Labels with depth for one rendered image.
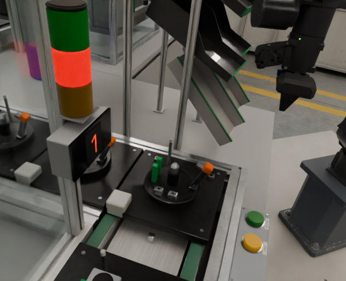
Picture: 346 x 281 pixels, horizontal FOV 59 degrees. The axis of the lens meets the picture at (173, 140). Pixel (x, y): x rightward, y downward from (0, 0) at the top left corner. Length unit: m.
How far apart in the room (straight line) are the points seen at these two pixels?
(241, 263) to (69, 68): 0.49
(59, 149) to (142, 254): 0.34
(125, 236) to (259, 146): 0.65
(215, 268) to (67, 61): 0.47
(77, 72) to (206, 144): 0.76
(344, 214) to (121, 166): 0.55
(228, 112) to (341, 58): 3.85
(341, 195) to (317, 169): 0.09
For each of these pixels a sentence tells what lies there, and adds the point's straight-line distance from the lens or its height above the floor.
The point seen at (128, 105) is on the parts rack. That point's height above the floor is 1.06.
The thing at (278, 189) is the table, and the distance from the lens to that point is 1.03.
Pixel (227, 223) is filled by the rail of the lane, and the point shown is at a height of 0.95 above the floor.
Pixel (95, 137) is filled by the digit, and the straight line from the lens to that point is 0.51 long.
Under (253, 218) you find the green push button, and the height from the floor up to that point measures 0.97.
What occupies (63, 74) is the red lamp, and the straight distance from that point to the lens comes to 0.45.
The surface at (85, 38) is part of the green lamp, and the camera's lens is 0.44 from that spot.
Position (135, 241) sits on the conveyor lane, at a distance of 0.73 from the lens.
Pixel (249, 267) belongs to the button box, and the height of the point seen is 0.96.
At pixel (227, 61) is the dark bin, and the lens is 0.90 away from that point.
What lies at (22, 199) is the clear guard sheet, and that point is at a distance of 0.51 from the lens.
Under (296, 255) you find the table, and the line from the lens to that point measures 0.88.
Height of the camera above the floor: 1.51
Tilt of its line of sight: 35 degrees down
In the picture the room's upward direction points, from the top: 7 degrees clockwise
